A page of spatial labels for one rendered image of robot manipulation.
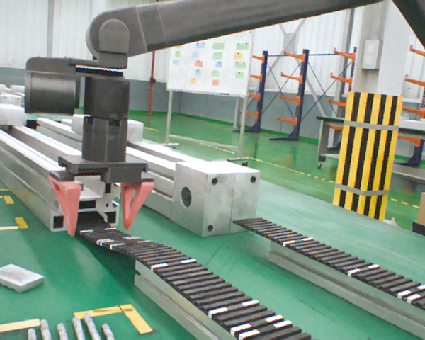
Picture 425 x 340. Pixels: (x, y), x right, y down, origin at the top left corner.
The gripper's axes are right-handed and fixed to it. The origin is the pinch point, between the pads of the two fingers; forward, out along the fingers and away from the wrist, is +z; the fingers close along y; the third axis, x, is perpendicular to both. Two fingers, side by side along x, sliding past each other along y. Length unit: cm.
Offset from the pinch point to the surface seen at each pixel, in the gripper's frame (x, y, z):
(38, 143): -38.4, -1.9, -5.7
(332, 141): -639, -810, 65
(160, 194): -9.6, -14.3, -1.3
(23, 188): -19.5, 5.3, -1.1
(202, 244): 6.8, -12.3, 1.8
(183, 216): -0.9, -13.7, 0.0
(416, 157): -404, -766, 63
